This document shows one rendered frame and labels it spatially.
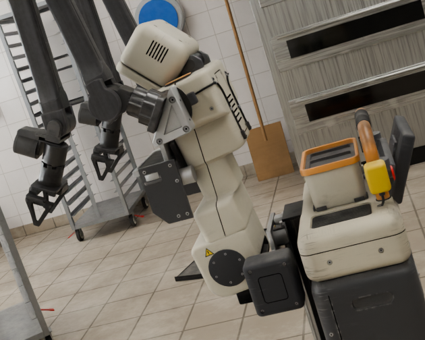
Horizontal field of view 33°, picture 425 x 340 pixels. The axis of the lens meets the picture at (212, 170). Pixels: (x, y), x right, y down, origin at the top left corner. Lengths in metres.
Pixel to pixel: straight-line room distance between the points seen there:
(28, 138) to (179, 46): 0.43
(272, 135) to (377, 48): 1.29
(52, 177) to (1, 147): 4.86
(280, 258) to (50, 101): 0.67
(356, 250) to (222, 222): 0.37
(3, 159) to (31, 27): 4.95
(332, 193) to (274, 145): 3.93
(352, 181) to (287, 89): 3.12
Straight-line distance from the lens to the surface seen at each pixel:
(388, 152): 1.88
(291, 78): 4.89
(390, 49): 4.88
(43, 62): 1.76
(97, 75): 1.71
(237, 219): 1.86
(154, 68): 1.81
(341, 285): 1.73
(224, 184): 1.88
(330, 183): 1.82
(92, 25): 2.16
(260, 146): 5.75
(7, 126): 6.58
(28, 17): 1.76
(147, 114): 1.68
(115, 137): 2.20
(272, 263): 1.79
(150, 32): 1.81
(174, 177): 1.83
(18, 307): 4.28
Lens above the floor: 1.35
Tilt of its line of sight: 12 degrees down
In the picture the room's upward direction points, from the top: 18 degrees counter-clockwise
